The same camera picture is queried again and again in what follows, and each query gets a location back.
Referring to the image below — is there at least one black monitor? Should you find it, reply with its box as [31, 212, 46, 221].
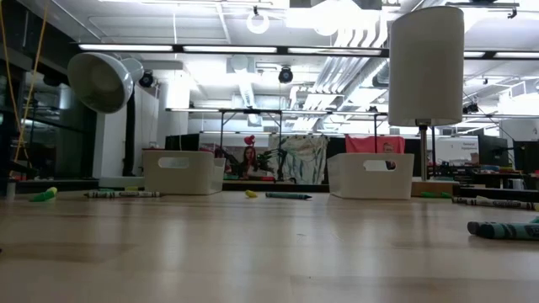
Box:
[478, 134, 510, 167]
[512, 141, 539, 173]

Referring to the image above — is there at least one white gooseneck desk lamp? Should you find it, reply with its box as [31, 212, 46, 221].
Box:
[67, 52, 147, 189]

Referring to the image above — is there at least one black overhead beam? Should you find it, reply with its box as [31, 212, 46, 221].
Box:
[77, 43, 539, 60]

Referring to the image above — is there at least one paint stained white sheet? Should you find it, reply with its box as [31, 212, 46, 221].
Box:
[268, 134, 329, 185]

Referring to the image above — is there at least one white ring light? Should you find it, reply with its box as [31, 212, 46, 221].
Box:
[246, 10, 270, 35]

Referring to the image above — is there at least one red cloth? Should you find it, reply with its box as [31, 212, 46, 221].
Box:
[344, 135, 406, 155]

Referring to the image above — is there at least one person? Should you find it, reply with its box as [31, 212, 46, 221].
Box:
[238, 145, 261, 180]
[382, 141, 397, 172]

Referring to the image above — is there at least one orange cable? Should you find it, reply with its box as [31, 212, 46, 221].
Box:
[0, 0, 48, 167]

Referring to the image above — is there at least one cylinder shade lamp wooden base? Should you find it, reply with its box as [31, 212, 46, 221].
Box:
[387, 6, 465, 198]

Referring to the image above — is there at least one white plastic bin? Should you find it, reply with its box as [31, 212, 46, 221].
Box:
[327, 152, 415, 200]
[141, 150, 227, 196]

